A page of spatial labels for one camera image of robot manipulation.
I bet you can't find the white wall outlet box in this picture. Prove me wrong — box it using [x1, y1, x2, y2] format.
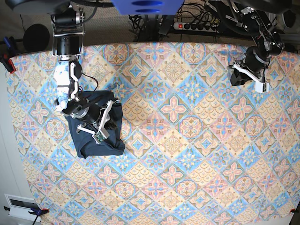
[4, 194, 39, 222]

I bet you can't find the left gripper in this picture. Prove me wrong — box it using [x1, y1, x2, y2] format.
[230, 46, 270, 86]

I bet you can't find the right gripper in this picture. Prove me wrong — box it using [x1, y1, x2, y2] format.
[72, 98, 119, 129]

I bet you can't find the blue clamp lower left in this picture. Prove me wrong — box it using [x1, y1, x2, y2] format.
[3, 206, 49, 225]

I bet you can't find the dark navy t-shirt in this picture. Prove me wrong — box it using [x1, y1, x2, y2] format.
[63, 90, 125, 158]

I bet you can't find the blue clamp upper left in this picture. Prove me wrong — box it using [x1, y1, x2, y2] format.
[3, 36, 16, 51]

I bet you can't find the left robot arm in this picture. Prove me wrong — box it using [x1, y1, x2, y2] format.
[216, 1, 284, 93]

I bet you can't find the black round stool base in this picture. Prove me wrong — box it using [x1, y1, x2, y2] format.
[23, 24, 50, 53]

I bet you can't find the red black clamp upper left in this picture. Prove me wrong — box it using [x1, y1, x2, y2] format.
[0, 54, 16, 74]

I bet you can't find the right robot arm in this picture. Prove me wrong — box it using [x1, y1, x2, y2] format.
[5, 0, 118, 133]

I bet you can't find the white power strip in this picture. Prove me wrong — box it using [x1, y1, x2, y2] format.
[173, 22, 219, 33]

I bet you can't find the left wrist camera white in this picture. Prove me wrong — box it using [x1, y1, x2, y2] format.
[228, 60, 270, 93]

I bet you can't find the patterned colourful tablecloth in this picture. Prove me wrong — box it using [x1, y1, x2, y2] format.
[6, 43, 300, 225]

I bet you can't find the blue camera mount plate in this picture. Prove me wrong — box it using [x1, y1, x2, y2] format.
[111, 0, 184, 15]

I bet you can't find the blue clamp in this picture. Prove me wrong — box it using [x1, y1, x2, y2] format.
[3, 36, 16, 51]
[3, 206, 49, 225]

